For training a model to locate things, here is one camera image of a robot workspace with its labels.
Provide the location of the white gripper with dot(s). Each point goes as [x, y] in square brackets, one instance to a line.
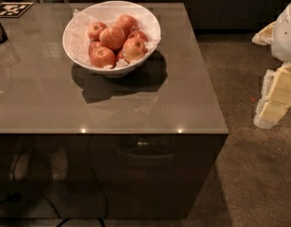
[286, 35]

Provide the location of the large red apple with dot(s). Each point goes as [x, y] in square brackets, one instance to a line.
[112, 37]

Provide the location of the right small red apple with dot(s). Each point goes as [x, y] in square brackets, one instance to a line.
[138, 34]

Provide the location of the front right red apple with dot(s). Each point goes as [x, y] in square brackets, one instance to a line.
[134, 49]

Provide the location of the white ceramic bowl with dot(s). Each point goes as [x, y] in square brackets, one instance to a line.
[73, 44]

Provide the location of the front left red apple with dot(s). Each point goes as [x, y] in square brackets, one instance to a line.
[102, 56]

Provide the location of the left middle red apple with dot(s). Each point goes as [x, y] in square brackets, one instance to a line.
[93, 45]

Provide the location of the back left red apple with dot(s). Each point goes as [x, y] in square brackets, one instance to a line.
[95, 29]

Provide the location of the dark glossy table cabinet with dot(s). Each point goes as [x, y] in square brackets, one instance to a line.
[120, 176]

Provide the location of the black white fiducial marker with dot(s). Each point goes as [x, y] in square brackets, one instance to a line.
[14, 9]

